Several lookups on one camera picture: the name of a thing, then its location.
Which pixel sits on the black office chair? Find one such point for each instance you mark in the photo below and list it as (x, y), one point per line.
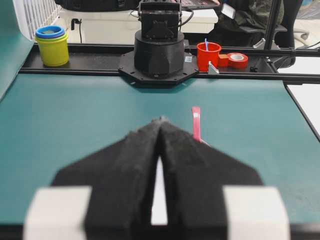
(246, 22)

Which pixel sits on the red plastic spoon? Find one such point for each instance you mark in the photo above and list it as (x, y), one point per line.
(196, 126)

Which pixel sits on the red tape roll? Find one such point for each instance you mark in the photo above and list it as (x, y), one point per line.
(234, 60)

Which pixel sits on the green table mat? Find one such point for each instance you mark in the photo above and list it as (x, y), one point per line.
(49, 121)

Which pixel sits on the stacked yellow green blue cups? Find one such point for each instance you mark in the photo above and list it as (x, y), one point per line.
(53, 46)

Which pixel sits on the silver corner bracket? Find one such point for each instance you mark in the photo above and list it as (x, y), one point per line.
(212, 70)

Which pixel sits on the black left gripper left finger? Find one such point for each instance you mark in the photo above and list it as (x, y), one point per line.
(104, 196)

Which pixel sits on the blue stick in cup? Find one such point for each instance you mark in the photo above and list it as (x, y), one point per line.
(206, 44)

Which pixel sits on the red plastic cup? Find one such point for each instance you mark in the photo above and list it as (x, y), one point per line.
(205, 56)

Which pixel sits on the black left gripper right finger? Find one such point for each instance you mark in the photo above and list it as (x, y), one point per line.
(212, 196)

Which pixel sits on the black aluminium frame rail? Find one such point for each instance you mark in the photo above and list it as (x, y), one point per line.
(117, 60)

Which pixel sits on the white plastic crate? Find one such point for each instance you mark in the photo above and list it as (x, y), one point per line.
(33, 14)

